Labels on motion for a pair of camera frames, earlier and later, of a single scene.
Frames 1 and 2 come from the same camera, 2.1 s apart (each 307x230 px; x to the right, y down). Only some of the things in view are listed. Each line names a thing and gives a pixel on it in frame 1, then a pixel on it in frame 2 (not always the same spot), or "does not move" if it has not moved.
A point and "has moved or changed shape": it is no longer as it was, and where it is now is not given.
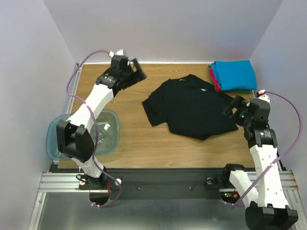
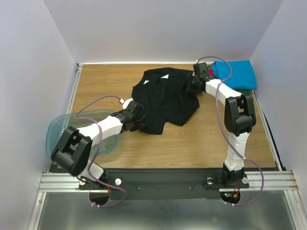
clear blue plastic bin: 108,133 does not move
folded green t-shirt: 245,91 does not move
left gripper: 138,76 → 137,126
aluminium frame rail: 70,181 does not move
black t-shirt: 192,108 has moved or changed shape
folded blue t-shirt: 235,75 does not move
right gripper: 239,112 → 192,86
